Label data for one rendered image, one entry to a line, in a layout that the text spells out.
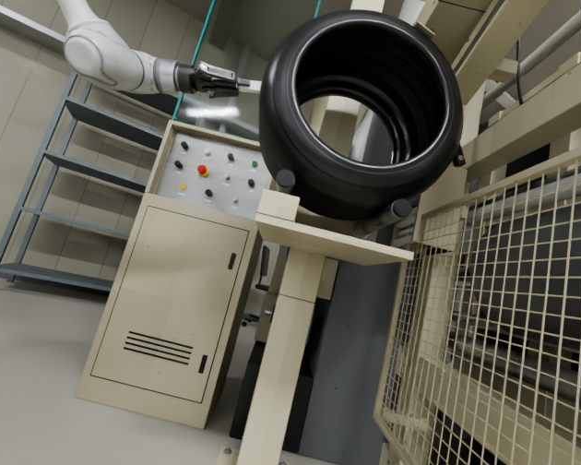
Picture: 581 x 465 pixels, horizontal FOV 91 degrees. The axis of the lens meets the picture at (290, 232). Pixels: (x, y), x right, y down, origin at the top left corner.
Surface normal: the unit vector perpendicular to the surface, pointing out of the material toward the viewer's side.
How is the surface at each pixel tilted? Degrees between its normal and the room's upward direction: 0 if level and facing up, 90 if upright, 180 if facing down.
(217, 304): 90
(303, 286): 90
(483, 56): 162
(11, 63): 90
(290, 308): 90
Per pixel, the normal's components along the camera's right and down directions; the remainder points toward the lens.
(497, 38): -0.22, 0.87
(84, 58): 0.04, 0.48
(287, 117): -0.06, -0.10
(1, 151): 0.44, -0.04
